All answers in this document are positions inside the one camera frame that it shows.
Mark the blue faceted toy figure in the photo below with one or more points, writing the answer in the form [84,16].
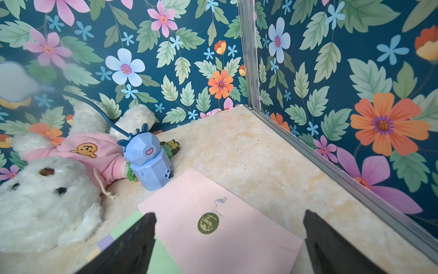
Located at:
[148,159]

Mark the aluminium frame profile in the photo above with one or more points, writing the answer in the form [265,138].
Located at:
[355,83]

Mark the pink envelope with green seal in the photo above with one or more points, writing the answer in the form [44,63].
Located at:
[209,230]

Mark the small green yellow toy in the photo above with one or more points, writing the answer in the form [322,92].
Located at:
[171,147]

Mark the white plush bunny pink shirt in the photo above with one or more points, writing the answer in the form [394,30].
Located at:
[54,201]

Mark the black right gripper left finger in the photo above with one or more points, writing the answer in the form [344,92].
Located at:
[129,254]

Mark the lavender envelope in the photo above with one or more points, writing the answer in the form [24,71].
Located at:
[105,242]

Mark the light green envelope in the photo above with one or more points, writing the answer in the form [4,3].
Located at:
[161,260]

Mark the cream yellow envelope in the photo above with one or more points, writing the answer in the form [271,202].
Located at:
[93,254]

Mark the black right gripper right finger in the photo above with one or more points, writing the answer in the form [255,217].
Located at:
[331,253]

